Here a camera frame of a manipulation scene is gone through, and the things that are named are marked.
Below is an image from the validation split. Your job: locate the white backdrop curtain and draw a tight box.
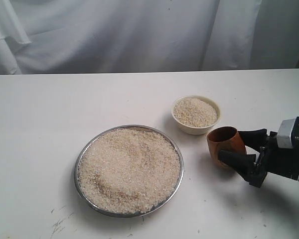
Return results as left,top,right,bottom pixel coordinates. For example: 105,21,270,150
0,0,299,75

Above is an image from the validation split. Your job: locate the round steel rice tray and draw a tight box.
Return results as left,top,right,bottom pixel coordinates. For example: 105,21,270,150
73,124,184,218

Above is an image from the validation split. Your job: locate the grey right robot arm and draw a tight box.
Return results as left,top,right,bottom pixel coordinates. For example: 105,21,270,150
217,117,299,188

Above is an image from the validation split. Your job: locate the cream ceramic bowl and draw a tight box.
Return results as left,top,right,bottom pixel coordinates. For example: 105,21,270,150
171,95,220,135

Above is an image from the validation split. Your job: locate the brown wooden cup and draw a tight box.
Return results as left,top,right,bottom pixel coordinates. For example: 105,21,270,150
207,126,246,169

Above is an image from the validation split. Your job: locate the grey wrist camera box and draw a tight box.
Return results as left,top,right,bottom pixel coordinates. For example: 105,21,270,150
276,119,299,149

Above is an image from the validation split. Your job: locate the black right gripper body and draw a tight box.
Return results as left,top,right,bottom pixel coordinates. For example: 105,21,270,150
244,116,299,188

